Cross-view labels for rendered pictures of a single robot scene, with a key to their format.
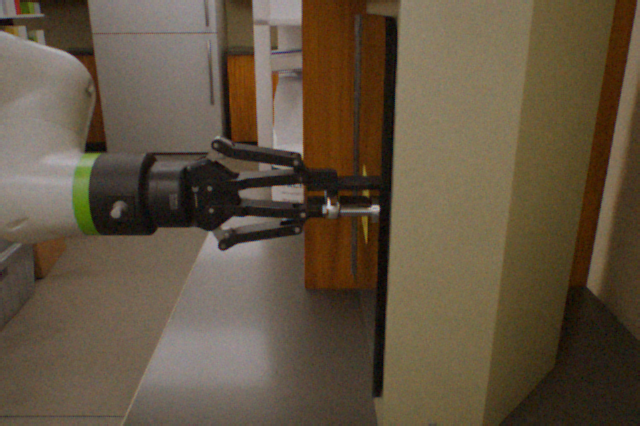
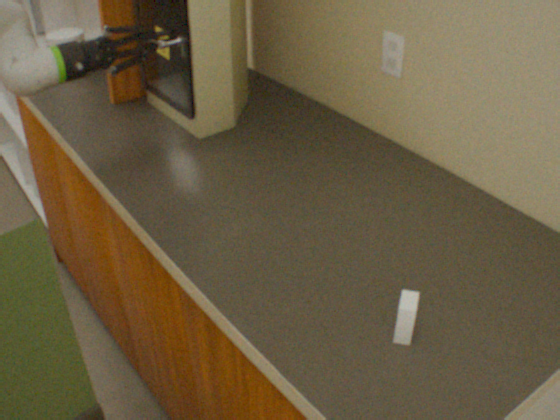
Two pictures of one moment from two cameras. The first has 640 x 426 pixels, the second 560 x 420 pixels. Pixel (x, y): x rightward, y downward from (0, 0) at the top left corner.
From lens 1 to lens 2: 1.00 m
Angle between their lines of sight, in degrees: 35
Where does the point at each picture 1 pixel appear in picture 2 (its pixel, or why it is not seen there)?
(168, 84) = not seen: outside the picture
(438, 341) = (213, 86)
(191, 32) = not seen: outside the picture
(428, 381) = (212, 104)
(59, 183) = (49, 61)
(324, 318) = (136, 112)
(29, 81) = (14, 18)
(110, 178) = (70, 53)
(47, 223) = (46, 81)
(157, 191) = (90, 55)
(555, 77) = not seen: outside the picture
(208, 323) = (82, 131)
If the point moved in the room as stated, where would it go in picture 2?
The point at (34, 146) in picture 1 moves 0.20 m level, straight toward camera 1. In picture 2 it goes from (30, 48) to (94, 58)
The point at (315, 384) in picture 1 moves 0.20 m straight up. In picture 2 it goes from (156, 132) to (149, 63)
